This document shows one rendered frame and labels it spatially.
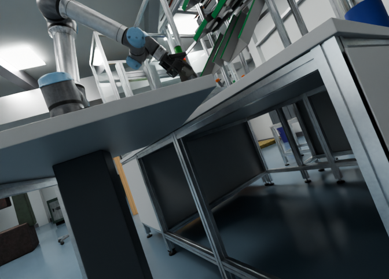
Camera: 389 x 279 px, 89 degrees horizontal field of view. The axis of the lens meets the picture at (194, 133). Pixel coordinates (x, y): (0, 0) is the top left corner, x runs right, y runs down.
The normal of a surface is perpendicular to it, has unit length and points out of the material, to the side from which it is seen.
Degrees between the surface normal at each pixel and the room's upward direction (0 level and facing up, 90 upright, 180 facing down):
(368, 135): 90
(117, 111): 90
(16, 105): 90
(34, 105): 90
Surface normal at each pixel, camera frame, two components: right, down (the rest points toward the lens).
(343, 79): -0.79, 0.26
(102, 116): 0.22, -0.15
